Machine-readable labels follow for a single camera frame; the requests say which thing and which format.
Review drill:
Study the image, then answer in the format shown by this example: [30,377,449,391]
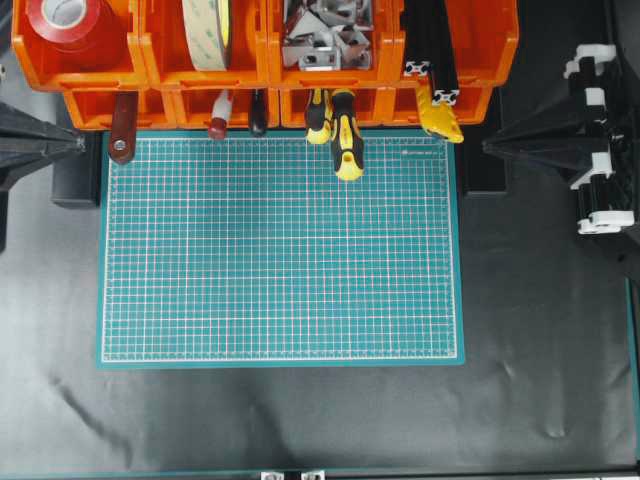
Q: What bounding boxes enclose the black rack base left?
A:
[51,132,103,209]

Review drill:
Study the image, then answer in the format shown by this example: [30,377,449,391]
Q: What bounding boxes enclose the cream double-sided tape roll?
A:
[182,0,232,71]

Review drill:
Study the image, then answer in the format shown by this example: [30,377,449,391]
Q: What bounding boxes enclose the black aluminium extrusion upper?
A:
[401,0,442,76]

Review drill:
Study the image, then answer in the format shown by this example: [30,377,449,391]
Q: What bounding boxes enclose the yellow utility knife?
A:
[416,84,464,144]

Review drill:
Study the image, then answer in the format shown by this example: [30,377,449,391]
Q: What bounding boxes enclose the orange top bin far left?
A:
[11,1,149,92]

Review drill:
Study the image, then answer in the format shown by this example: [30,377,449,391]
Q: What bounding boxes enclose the large yellow black screwdriver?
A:
[331,89,364,181]

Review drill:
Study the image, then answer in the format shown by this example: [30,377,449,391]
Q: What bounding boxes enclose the silver metal corner brackets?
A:
[281,0,374,71]

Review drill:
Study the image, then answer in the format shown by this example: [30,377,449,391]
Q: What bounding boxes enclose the orange lower bin far right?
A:
[384,87,493,127]

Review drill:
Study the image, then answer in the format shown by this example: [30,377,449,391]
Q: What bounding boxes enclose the orange lower bin far left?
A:
[63,89,177,131]

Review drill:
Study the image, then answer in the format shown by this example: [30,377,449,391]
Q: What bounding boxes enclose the green grid cutting mat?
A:
[96,130,465,369]

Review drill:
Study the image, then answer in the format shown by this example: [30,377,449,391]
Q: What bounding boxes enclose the black rack base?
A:
[51,132,103,209]
[456,89,509,197]

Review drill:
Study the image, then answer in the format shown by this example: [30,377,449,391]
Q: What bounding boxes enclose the black aluminium extrusion lower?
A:
[429,0,460,107]

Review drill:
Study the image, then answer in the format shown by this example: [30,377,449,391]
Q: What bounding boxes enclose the black rack base right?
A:
[456,89,509,197]

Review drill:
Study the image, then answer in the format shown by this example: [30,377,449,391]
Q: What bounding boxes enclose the black aluminium extrusion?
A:
[401,0,442,76]
[429,0,460,107]

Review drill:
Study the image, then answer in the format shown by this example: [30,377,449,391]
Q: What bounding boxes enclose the black handle screwdriver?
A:
[248,89,268,138]

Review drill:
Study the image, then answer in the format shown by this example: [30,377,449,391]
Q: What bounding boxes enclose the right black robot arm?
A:
[483,44,639,282]

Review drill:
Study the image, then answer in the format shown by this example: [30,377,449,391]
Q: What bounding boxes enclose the brown wooden handle tool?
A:
[108,91,139,165]

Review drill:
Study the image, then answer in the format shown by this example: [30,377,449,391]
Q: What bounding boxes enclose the red tape roll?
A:
[26,0,125,53]

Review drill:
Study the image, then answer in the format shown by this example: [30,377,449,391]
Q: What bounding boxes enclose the white red handle tool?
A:
[208,89,233,140]

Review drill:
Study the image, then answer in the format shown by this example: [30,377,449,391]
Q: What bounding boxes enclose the small yellow black screwdriver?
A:
[305,89,333,145]

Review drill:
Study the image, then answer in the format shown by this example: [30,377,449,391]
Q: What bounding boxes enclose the black table cover sheet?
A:
[1,167,636,477]

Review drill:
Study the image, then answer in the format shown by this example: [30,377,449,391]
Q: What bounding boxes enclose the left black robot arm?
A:
[1,102,86,252]

